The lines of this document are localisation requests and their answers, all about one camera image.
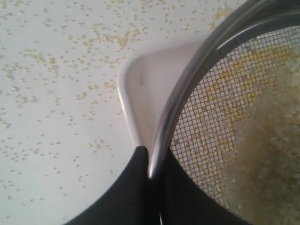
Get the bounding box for round stainless steel sieve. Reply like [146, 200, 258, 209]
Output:
[147, 0, 300, 211]

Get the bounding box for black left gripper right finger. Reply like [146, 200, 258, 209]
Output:
[161, 150, 237, 225]

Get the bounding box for white rectangular plastic tray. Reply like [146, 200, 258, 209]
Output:
[118, 38, 203, 149]

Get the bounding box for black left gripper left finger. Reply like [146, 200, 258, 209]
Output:
[68, 146, 160, 225]

